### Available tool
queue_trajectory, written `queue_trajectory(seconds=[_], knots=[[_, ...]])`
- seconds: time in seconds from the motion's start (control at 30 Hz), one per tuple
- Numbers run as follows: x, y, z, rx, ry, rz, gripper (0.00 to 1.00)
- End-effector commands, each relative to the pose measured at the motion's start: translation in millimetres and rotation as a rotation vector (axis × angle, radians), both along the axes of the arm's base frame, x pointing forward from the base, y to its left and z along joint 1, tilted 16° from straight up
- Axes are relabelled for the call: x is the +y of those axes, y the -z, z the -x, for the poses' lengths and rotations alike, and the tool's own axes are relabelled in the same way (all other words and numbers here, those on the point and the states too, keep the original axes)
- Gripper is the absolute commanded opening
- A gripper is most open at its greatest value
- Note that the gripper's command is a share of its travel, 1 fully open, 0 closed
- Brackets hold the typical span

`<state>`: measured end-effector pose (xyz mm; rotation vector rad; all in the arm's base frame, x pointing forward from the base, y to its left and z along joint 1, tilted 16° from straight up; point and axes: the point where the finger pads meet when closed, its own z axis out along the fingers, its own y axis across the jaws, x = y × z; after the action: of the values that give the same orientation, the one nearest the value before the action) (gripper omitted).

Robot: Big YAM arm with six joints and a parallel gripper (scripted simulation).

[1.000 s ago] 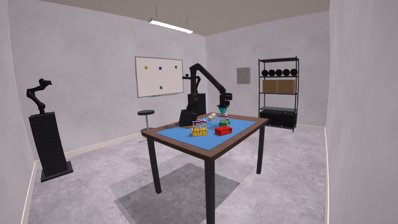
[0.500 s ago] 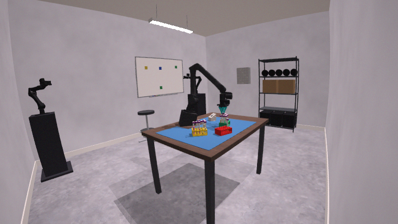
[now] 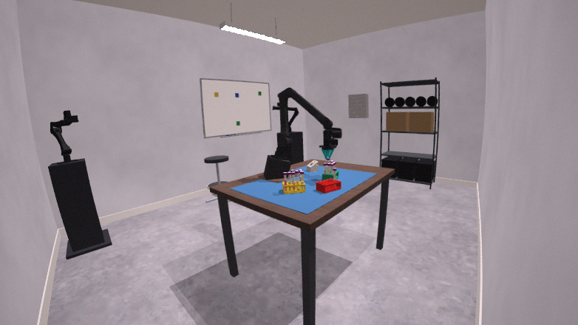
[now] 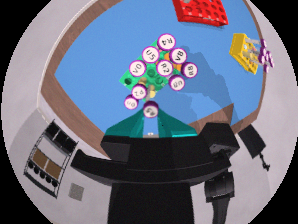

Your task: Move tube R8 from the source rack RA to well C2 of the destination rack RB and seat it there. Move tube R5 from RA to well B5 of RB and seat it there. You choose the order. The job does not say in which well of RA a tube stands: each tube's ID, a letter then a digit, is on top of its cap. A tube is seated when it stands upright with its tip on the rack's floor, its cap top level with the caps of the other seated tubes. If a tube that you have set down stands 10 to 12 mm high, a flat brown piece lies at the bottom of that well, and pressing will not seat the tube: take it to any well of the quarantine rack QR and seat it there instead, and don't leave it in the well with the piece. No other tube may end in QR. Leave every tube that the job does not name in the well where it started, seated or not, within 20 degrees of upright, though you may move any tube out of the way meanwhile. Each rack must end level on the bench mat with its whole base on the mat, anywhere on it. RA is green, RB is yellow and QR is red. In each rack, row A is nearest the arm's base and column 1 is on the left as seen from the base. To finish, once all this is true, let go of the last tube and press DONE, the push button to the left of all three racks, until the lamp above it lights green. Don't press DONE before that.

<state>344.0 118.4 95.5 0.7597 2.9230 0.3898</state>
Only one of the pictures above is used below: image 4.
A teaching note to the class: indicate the white tube cap with magenta rim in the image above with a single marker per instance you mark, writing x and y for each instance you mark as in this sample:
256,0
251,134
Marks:
150,54

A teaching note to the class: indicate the blue bench mat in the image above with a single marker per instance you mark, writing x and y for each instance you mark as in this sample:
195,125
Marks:
91,68

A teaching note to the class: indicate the green tube rack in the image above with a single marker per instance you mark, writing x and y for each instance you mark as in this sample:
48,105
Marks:
152,77

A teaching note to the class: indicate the red rack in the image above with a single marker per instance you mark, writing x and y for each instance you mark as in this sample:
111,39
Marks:
199,12

